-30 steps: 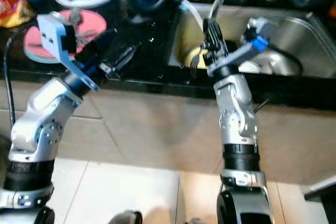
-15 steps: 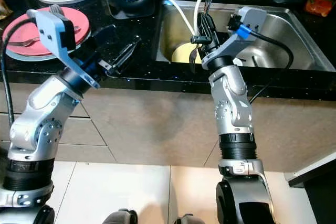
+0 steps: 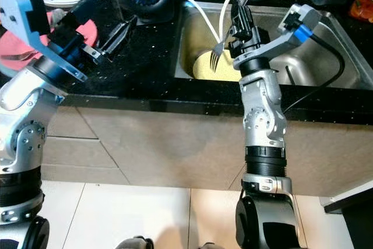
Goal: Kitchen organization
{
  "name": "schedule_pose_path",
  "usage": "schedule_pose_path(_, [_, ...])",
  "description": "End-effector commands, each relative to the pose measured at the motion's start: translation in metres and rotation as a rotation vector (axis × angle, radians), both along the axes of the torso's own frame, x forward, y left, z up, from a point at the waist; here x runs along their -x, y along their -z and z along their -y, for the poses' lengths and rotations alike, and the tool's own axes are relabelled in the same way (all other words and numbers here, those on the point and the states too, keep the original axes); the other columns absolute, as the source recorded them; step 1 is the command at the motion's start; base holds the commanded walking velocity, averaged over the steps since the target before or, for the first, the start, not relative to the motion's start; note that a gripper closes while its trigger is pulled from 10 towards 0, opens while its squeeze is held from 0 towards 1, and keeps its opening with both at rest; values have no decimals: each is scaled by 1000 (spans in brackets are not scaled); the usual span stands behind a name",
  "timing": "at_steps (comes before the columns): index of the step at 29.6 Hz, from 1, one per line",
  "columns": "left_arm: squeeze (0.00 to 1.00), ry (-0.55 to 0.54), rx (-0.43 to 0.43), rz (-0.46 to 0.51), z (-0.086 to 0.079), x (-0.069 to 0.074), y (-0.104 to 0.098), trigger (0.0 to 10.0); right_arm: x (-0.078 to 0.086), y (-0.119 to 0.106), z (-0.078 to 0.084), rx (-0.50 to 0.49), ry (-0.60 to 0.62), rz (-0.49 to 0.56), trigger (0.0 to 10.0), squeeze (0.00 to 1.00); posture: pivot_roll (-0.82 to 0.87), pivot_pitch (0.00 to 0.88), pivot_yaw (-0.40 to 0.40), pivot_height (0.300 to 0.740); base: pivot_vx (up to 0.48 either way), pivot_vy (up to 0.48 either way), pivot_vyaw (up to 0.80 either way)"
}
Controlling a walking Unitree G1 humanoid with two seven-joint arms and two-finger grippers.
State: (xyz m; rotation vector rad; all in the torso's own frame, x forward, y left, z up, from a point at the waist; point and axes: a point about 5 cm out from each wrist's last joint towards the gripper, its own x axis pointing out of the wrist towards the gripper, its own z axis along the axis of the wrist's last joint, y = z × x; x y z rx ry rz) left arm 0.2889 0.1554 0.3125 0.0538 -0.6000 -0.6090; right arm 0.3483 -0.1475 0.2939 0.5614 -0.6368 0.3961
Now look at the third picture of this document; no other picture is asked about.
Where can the dark left robot foot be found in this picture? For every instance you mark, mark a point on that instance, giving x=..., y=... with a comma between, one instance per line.
x=134, y=243

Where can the dark robot foot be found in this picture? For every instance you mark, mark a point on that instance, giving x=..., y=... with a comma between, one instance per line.
x=134, y=243
x=215, y=246

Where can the pale yellow plate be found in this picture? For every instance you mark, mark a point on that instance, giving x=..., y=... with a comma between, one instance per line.
x=204, y=69

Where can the stainless steel sink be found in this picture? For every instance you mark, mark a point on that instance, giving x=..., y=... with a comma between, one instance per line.
x=315, y=62

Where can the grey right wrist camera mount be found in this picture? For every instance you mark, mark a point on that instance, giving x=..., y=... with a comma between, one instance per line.
x=274, y=45

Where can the pink plate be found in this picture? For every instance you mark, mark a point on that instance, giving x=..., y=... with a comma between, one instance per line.
x=11, y=45

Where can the dark right robot foot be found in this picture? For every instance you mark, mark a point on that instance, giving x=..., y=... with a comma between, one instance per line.
x=215, y=246

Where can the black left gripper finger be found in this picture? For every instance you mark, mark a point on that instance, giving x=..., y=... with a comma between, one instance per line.
x=119, y=39
x=91, y=14

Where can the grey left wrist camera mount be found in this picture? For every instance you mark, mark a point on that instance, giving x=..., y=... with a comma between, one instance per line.
x=29, y=16

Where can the orange dish soap bottle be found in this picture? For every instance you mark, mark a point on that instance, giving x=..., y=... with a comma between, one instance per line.
x=362, y=4

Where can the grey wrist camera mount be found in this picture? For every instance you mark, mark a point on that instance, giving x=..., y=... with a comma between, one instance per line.
x=274, y=45
x=29, y=16

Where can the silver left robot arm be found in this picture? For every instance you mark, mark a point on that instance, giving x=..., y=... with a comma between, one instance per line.
x=23, y=126

